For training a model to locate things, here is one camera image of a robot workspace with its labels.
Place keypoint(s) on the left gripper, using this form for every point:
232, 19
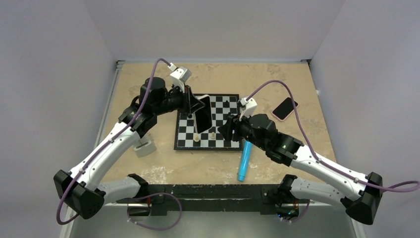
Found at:
190, 103

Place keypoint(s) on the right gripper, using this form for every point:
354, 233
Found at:
227, 131

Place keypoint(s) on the black phone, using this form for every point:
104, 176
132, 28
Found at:
204, 115

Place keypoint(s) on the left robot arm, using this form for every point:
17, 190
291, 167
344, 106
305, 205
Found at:
81, 188

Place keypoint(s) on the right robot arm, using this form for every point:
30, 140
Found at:
356, 192

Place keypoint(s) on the phone in pink case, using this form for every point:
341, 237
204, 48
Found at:
282, 111

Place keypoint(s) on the black white chessboard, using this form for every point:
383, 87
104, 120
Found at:
184, 130

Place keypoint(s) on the blue toy microphone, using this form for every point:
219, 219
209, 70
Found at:
244, 162

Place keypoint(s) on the black chess piece top right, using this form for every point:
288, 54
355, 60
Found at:
226, 103

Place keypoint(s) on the white chess piece bottom left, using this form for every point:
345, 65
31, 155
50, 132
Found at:
196, 137

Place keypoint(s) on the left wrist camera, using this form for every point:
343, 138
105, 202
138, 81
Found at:
179, 76

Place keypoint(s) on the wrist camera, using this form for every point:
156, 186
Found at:
179, 76
247, 107

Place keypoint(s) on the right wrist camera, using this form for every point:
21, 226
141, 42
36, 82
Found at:
247, 107

